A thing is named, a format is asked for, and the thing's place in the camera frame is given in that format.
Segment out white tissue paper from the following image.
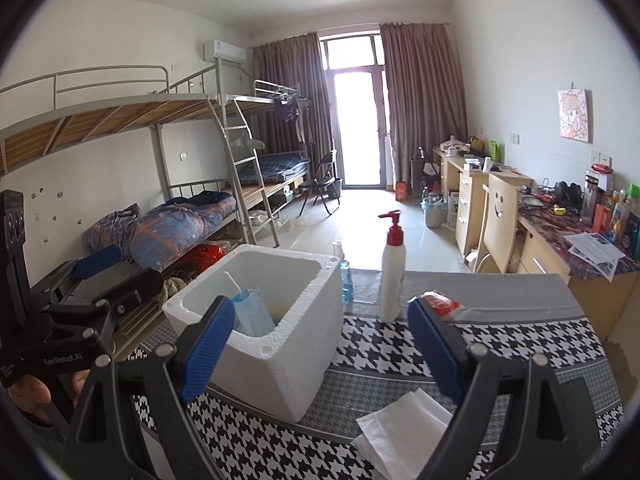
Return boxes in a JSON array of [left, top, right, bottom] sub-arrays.
[[350, 387, 453, 480]]

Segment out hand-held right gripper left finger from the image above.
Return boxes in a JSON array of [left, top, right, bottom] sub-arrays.
[[62, 295, 237, 480]]

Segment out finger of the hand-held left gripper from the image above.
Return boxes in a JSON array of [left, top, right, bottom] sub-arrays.
[[30, 244, 125, 306], [42, 269, 166, 333]]

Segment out grey metal bunk bed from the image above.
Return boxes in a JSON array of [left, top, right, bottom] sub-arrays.
[[0, 64, 281, 281]]

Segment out blue sanitizer bottle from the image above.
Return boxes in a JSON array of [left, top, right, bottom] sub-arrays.
[[332, 241, 355, 306]]

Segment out blue face mask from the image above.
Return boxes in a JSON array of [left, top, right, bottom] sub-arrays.
[[231, 287, 277, 338]]

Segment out wooden desk with patterned cover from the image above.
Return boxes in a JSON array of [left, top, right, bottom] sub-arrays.
[[515, 187, 640, 341]]

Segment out person's left hand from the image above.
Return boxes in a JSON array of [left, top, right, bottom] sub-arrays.
[[9, 369, 93, 427]]

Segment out row of toiletry bottles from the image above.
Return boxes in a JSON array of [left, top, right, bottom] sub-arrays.
[[580, 162, 640, 261]]

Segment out red plastic bag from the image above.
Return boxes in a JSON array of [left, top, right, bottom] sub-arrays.
[[187, 242, 233, 273]]

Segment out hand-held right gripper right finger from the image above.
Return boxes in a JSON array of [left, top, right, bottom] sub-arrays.
[[406, 296, 603, 480]]

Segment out black folding chair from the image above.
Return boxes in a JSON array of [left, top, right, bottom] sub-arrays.
[[299, 149, 342, 217]]

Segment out brown curtain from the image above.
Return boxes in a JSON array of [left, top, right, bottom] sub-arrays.
[[380, 22, 468, 188], [251, 32, 335, 161]]

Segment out houndstooth table cloth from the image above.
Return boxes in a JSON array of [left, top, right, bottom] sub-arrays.
[[107, 270, 626, 480]]

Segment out black headphones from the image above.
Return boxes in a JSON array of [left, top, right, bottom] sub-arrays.
[[552, 181, 583, 206]]

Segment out white air conditioner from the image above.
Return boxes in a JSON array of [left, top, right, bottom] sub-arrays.
[[203, 39, 247, 65]]

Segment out white pump bottle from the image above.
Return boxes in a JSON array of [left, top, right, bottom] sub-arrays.
[[377, 210, 407, 323]]

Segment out light wooden desk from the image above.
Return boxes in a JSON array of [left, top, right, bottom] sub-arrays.
[[432, 147, 535, 256]]

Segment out grey bucket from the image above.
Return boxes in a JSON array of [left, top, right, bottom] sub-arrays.
[[421, 196, 447, 229]]

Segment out printed paper sheets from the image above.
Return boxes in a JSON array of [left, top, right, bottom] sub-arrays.
[[565, 231, 626, 281]]

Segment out metal bunk bed blue mattress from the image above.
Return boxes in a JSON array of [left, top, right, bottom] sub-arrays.
[[254, 80, 313, 206]]

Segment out black wire cart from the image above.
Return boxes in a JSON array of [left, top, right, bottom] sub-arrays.
[[410, 147, 441, 196]]

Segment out glass balcony door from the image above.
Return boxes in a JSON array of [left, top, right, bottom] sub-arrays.
[[318, 35, 393, 191]]

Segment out red snack packet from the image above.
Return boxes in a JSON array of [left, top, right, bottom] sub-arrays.
[[419, 290, 463, 321]]

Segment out blue checked quilt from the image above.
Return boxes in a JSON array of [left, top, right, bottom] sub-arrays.
[[82, 191, 237, 267]]

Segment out wall poster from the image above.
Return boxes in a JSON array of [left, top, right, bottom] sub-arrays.
[[557, 87, 593, 143]]

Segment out white foam box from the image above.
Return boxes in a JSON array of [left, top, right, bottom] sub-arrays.
[[161, 244, 346, 423]]

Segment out wooden chair with smiley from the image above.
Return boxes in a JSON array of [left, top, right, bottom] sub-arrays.
[[472, 172, 526, 273]]

